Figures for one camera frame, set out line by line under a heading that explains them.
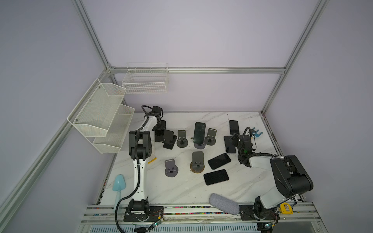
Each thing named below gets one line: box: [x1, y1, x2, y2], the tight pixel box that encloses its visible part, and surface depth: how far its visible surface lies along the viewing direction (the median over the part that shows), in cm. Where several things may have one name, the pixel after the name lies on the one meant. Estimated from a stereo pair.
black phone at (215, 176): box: [203, 169, 230, 185], surface depth 89 cm
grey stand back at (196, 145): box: [193, 142, 206, 150], surface depth 103 cm
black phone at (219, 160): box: [207, 152, 232, 170], surface depth 95 cm
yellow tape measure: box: [280, 201, 294, 215], surface depth 76 cm
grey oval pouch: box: [208, 193, 240, 216], surface depth 76 cm
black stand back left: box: [163, 129, 178, 150], surface depth 98 cm
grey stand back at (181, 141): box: [176, 129, 188, 148], surface depth 100 cm
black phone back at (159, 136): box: [154, 129, 164, 143], surface depth 104 cm
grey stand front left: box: [164, 158, 179, 178], surface depth 85 cm
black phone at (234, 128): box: [229, 119, 240, 136], surface depth 116 cm
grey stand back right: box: [204, 127, 217, 146], surface depth 100 cm
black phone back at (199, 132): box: [193, 121, 206, 145], surface depth 95 cm
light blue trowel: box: [112, 174, 126, 213], surface depth 85 cm
